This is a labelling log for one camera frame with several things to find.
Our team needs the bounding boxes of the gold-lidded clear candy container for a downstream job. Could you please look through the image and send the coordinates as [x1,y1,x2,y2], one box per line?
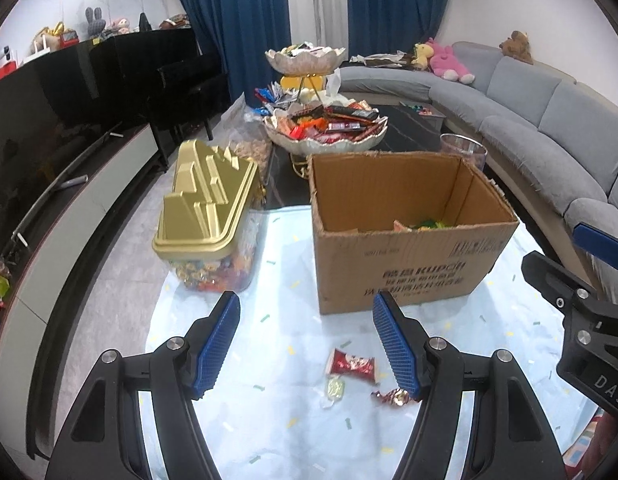
[152,140,260,293]

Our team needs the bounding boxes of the light blue speckled blanket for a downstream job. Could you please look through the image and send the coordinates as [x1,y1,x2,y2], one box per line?
[144,207,610,480]

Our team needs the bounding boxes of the pale green candy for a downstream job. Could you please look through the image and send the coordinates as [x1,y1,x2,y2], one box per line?
[323,379,346,408]

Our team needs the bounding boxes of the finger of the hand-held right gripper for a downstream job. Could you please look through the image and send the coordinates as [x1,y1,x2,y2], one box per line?
[573,222,618,273]
[520,251,605,321]

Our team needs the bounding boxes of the grey corner sofa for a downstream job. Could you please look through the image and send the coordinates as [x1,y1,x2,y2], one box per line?
[336,41,618,306]

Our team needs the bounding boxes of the black television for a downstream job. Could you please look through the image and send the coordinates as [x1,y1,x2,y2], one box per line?
[0,42,157,256]

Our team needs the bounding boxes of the clear jar of chocolate balls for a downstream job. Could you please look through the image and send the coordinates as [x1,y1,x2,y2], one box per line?
[439,133,488,171]

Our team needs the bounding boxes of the white and yellow plush toy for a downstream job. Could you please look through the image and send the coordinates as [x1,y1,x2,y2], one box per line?
[281,72,342,98]

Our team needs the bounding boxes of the pink plush toy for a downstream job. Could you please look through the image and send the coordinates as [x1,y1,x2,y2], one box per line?
[429,37,476,85]

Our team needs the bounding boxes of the grey bin of toys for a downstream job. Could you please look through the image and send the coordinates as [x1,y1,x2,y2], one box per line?
[399,101,447,133]

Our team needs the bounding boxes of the clear plastic bag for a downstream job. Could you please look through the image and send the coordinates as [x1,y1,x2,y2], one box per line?
[216,92,275,171]

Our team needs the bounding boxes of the white sheer curtain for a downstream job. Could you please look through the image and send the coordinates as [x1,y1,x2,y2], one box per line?
[285,0,350,56]

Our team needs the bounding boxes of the white figure on red base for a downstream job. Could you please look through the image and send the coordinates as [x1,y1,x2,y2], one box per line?
[0,45,20,83]

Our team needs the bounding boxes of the white and gold toy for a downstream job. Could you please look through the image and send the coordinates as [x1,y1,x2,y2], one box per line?
[31,22,80,53]

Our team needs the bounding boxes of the red and white snack packet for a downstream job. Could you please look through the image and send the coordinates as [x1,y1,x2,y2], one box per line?
[325,349,379,385]

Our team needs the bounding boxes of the grey television stand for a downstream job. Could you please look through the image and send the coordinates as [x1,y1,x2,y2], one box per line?
[0,122,157,456]

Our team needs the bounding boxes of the black piano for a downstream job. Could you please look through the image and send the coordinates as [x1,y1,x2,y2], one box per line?
[91,27,230,173]

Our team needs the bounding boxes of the brown cardboard box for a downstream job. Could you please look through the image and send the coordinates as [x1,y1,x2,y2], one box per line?
[307,151,520,316]

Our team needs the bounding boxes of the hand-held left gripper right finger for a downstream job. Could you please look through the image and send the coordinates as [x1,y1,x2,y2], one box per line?
[371,291,570,480]

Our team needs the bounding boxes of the bag of peanuts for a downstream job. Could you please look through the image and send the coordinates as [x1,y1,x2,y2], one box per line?
[221,137,272,166]

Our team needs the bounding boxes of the grey plush rabbit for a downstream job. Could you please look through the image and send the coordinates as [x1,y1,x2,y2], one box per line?
[84,6,106,38]

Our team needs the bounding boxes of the brown plush bear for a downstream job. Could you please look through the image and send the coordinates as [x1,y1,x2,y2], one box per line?
[499,30,534,65]

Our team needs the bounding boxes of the dark red foil candy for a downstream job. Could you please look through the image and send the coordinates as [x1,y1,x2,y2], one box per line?
[371,387,412,407]

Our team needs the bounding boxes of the two-tier shell snack stand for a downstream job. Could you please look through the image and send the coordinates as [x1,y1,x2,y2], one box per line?
[263,45,390,181]

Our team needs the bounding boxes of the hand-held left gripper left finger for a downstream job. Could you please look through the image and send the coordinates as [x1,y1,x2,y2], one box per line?
[44,290,242,480]

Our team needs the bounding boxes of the crumpled clothes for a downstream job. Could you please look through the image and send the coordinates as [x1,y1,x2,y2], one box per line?
[350,51,415,68]

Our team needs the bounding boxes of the blue curtain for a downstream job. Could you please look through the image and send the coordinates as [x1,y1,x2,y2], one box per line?
[166,0,292,106]
[345,0,457,61]

